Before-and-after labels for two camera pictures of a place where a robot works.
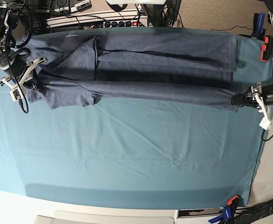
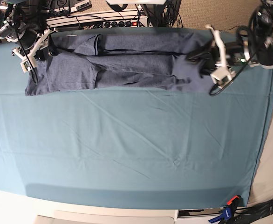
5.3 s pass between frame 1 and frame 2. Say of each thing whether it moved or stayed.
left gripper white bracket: moved
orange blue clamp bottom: stayed
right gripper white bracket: moved
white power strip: stayed
